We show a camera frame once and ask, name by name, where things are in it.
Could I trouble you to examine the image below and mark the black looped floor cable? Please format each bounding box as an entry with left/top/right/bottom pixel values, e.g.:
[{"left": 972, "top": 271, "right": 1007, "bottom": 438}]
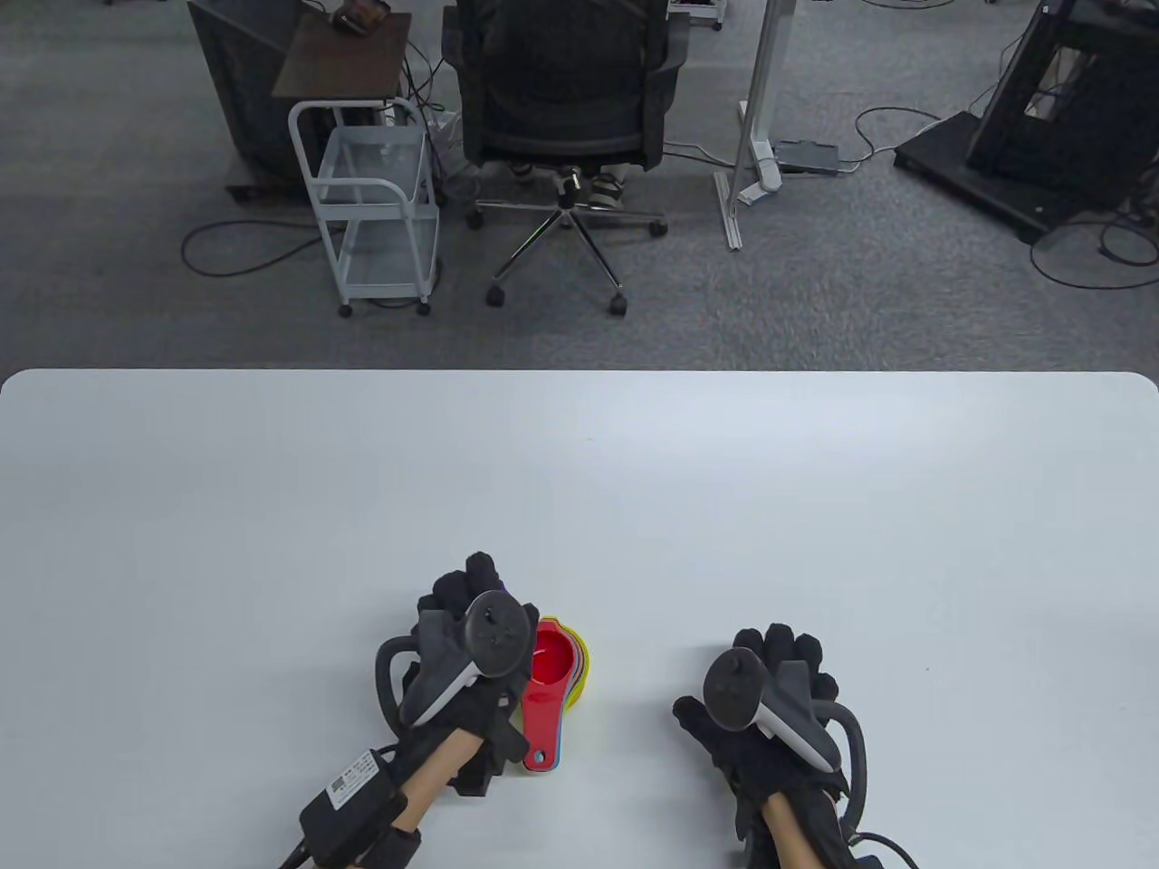
[{"left": 181, "top": 220, "right": 324, "bottom": 278}]

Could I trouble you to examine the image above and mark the black cable bundle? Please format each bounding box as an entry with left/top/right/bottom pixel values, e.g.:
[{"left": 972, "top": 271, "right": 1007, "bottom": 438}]
[{"left": 397, "top": 36, "right": 465, "bottom": 202}]

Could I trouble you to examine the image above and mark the grey right hand controller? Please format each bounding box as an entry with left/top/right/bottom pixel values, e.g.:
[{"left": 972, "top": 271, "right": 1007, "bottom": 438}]
[{"left": 704, "top": 647, "right": 867, "bottom": 816}]

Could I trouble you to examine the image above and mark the person's left hand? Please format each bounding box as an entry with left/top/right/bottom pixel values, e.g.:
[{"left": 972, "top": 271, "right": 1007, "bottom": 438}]
[{"left": 398, "top": 552, "right": 535, "bottom": 797}]

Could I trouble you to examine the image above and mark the black coiled floor cable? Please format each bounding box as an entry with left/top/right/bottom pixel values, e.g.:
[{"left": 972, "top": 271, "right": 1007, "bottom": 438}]
[{"left": 1030, "top": 210, "right": 1159, "bottom": 291}]

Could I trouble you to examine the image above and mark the brown side table top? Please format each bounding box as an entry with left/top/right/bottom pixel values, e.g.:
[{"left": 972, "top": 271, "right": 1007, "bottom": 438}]
[{"left": 273, "top": 11, "right": 413, "bottom": 100}]

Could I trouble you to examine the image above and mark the person's left forearm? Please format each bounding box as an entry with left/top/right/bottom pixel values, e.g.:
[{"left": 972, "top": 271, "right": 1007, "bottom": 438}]
[{"left": 389, "top": 729, "right": 485, "bottom": 836}]

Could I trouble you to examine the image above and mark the person's right forearm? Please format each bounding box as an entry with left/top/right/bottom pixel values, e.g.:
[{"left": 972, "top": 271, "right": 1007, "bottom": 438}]
[{"left": 756, "top": 788, "right": 858, "bottom": 869}]

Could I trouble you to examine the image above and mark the black equipment stand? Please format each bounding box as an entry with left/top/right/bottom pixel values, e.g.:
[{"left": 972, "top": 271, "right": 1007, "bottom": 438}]
[{"left": 894, "top": 0, "right": 1159, "bottom": 245}]

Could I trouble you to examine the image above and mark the black mesh office chair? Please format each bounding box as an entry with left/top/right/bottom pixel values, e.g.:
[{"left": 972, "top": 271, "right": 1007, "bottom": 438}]
[{"left": 441, "top": 0, "right": 693, "bottom": 317}]

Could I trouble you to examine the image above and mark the red plastic measuring cup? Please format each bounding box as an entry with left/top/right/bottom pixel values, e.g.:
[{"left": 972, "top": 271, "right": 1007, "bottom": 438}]
[{"left": 521, "top": 627, "right": 574, "bottom": 772}]

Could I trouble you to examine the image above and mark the yellow plastic measuring cup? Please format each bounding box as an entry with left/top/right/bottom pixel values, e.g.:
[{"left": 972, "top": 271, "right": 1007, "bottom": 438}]
[{"left": 541, "top": 616, "right": 594, "bottom": 705}]

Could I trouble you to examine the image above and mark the black left wrist sensor box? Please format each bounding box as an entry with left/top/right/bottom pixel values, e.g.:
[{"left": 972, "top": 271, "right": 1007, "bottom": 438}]
[{"left": 299, "top": 749, "right": 423, "bottom": 869}]

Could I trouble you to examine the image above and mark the black power adapter box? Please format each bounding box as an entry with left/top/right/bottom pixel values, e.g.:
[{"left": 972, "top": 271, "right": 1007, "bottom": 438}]
[{"left": 776, "top": 138, "right": 844, "bottom": 176}]

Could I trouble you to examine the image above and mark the white metal desk leg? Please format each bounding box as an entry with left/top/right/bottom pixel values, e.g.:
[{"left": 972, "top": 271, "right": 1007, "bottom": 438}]
[{"left": 715, "top": 0, "right": 798, "bottom": 252}]

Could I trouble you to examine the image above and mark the thin black adapter cable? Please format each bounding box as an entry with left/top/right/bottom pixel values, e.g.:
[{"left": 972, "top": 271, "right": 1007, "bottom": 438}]
[{"left": 838, "top": 107, "right": 944, "bottom": 173}]

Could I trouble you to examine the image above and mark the white rolling cart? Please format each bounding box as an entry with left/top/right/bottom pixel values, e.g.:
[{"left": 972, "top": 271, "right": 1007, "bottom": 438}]
[{"left": 288, "top": 97, "right": 443, "bottom": 318}]

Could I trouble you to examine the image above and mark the grey left hand controller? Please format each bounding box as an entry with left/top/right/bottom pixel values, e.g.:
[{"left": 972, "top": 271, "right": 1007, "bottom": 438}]
[{"left": 376, "top": 590, "right": 537, "bottom": 739}]

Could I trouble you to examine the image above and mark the grey hand controller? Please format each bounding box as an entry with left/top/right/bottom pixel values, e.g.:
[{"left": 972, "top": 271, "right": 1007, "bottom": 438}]
[
  {"left": 376, "top": 590, "right": 537, "bottom": 739},
  {"left": 704, "top": 647, "right": 867, "bottom": 816}
]

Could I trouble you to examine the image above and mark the dark object on side table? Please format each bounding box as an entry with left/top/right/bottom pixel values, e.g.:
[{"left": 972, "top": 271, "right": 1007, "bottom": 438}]
[{"left": 330, "top": 0, "right": 392, "bottom": 33}]

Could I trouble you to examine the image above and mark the person's right hand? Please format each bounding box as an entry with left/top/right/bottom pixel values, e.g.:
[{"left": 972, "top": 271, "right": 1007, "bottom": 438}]
[{"left": 672, "top": 623, "right": 866, "bottom": 843}]

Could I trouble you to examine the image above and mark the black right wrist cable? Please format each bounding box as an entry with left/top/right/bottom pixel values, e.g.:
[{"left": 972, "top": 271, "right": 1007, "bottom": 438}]
[{"left": 849, "top": 831, "right": 920, "bottom": 869}]

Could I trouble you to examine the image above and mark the black cabinet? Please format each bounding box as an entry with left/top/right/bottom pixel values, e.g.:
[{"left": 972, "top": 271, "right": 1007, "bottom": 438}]
[{"left": 187, "top": 0, "right": 313, "bottom": 202}]

